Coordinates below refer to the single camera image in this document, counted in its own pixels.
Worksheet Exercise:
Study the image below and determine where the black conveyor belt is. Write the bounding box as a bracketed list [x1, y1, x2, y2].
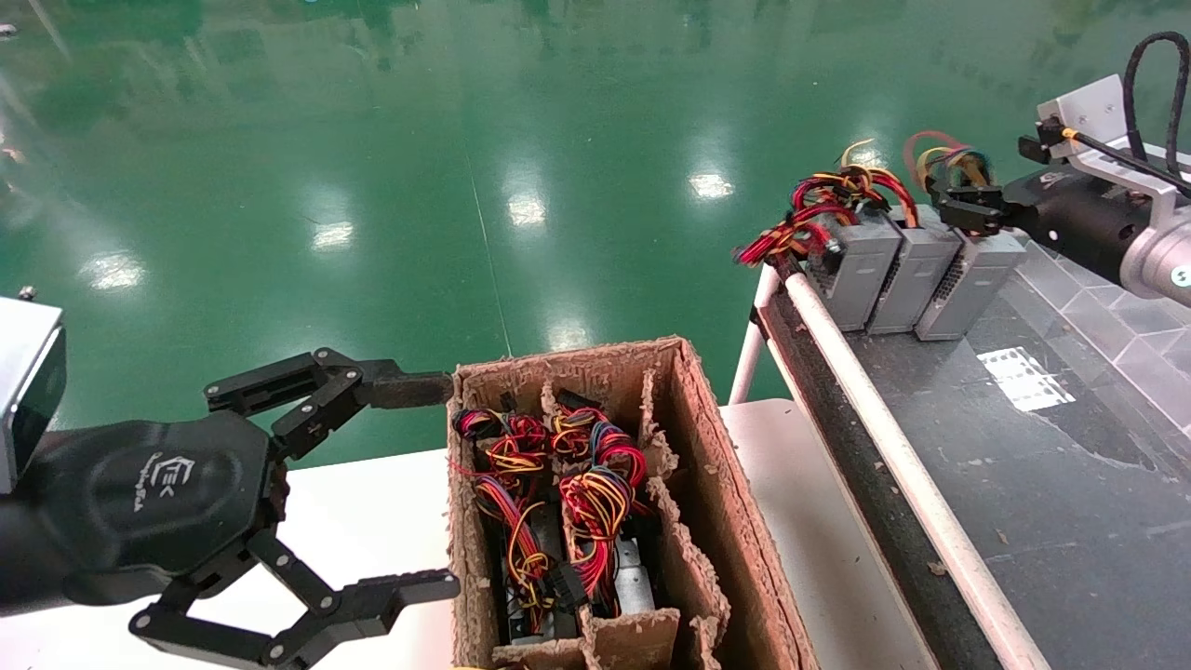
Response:
[758, 251, 1191, 670]

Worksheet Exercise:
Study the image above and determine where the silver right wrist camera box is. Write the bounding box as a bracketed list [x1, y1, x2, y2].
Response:
[1036, 74, 1191, 201]

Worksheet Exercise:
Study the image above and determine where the black camera cable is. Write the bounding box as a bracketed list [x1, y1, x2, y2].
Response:
[1047, 31, 1191, 196]

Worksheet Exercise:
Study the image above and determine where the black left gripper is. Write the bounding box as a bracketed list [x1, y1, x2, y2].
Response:
[42, 348, 462, 670]

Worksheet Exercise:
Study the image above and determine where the brown cardboard box with dividers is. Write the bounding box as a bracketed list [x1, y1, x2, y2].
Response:
[445, 337, 820, 670]

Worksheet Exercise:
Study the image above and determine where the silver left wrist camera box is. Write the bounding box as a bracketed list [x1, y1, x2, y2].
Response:
[0, 296, 68, 494]

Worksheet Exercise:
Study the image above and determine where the long white rail pipe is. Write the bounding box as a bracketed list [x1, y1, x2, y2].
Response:
[784, 272, 1052, 670]

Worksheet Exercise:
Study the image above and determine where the clear acrylic divider rack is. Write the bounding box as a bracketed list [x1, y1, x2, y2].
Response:
[1019, 242, 1191, 434]

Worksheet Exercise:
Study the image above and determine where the grey power supply with wires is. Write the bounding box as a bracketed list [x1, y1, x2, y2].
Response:
[451, 407, 582, 645]
[733, 177, 903, 332]
[904, 130, 1027, 342]
[549, 391, 666, 617]
[791, 140, 964, 336]

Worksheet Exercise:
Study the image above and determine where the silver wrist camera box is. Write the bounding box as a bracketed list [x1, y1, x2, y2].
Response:
[1036, 74, 1191, 201]
[0, 296, 68, 494]

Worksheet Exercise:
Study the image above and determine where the white pipe leg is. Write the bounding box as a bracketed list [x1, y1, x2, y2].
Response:
[728, 265, 781, 406]

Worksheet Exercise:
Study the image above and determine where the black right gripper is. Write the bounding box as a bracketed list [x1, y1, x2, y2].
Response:
[932, 136, 1157, 285]

